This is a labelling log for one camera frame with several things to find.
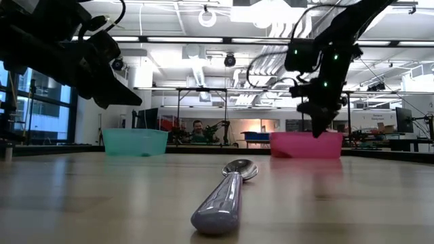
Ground teal plastic bin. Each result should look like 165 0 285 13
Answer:
102 127 170 158

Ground black aluminium table frame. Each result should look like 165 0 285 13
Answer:
13 144 434 164

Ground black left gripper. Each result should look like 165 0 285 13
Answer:
67 30 143 110

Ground white hanging ring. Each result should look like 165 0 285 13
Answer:
198 9 218 28

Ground small white cylinder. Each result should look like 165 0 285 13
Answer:
3 142 14 162

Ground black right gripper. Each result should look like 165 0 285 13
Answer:
290 79 349 139

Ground blue plastic crate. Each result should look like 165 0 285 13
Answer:
241 131 271 142

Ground person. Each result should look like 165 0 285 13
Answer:
189 119 213 144

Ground grey-handled spoon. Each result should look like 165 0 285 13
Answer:
190 158 259 236

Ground large dark-framed window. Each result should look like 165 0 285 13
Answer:
0 60 79 143

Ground pink plastic bin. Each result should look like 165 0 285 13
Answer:
269 131 344 160

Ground long ceiling light fixture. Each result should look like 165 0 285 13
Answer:
71 33 434 48

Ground black computer monitor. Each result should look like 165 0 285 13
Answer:
395 106 415 134
134 107 159 130

